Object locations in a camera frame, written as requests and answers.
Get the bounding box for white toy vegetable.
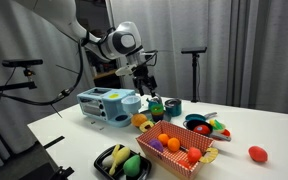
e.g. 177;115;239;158
102;144;120;168

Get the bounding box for black toy frying pan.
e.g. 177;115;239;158
183;120;231;142

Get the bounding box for green toy pear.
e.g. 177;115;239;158
123;155;141;177

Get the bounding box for yellow toy corn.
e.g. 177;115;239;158
109;145;130;175

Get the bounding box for purple toy eggplant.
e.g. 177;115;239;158
149;139;163;152

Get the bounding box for orange toy fruit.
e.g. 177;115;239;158
131;113;147;127

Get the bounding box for light blue toy toaster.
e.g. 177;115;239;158
77;87;135;127

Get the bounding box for black plastic tray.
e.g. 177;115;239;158
94;146;152;180

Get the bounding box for red checkered cardboard box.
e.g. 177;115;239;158
136;121;218;180

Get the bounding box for teal toy saucepan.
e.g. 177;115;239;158
185;112;217;121

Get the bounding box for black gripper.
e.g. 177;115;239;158
126;49;158;99

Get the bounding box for red toy tomato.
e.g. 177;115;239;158
187;147;202;163

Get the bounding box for stacked colourful toy cups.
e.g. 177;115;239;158
147;94;164;122

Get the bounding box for teal toy pot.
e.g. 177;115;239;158
165;98;182;117

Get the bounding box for yellow toy pineapple ring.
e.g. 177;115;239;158
198;146;220;165

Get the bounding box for black camera on mount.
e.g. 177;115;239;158
0;58;44;99

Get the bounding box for orange toy ball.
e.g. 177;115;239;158
158;133;169;146
167;138;180;152

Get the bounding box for black camera tripod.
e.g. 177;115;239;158
181;46;207;103

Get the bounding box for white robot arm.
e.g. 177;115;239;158
14;0;157;97

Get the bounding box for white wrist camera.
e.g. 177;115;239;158
115;64;137;76

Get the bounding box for toy avocado half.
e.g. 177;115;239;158
139;121;154;132

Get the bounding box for red toy egg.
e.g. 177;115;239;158
248;146;268;163

